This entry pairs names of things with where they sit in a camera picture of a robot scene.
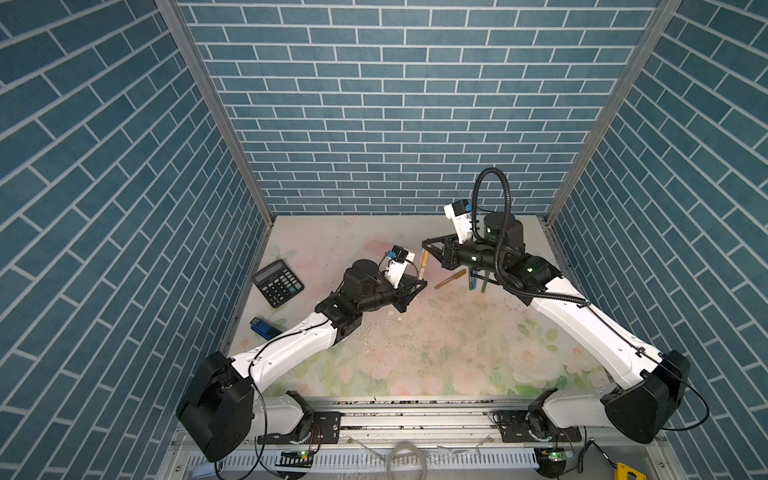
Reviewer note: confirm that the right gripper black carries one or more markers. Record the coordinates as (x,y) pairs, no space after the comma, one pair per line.
(448,255)

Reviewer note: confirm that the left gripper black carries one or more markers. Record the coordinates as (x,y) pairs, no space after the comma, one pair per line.
(402,295)

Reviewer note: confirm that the tan pen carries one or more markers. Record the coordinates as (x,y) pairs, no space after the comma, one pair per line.
(423,264)
(451,278)

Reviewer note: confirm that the green pen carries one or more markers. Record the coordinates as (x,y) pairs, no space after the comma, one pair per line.
(485,283)

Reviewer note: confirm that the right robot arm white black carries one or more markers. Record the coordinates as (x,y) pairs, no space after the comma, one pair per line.
(646,385)

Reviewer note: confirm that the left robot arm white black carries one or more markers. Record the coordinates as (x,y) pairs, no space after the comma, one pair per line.
(224,403)

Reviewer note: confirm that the black desk calculator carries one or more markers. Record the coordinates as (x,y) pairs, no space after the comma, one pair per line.
(277,283)

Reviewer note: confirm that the blue stapler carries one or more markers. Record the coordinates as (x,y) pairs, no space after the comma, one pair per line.
(264,329)

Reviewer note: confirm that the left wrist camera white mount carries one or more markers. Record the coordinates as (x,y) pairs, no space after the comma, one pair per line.
(398,258)

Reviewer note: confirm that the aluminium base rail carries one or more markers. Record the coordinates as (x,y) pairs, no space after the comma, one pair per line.
(422,437)

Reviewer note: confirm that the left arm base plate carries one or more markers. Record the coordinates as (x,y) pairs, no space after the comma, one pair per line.
(321,427)

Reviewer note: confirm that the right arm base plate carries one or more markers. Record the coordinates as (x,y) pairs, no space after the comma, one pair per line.
(521,426)

